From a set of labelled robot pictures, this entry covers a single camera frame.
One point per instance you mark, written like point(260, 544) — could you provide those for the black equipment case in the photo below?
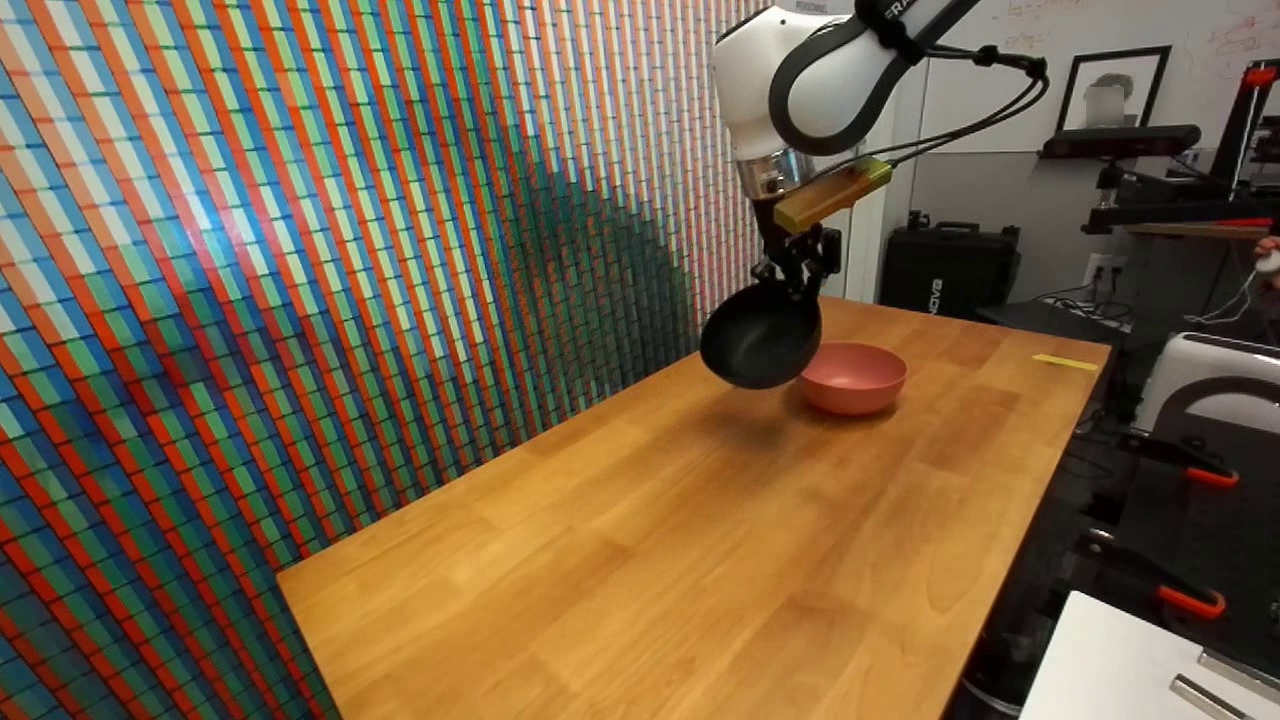
point(949, 268)

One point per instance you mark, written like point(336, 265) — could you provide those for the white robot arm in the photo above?
point(802, 84)

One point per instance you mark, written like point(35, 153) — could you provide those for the brown-pink bowl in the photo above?
point(854, 381)

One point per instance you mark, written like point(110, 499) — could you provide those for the orange-handled clamp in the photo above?
point(1197, 466)
point(1174, 588)

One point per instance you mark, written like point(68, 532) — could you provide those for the black bowl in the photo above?
point(760, 338)

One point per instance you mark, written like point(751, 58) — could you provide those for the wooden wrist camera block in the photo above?
point(828, 192)

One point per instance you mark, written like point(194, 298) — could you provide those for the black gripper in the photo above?
point(802, 259)

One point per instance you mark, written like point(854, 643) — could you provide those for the framed portrait picture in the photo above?
point(1115, 91)

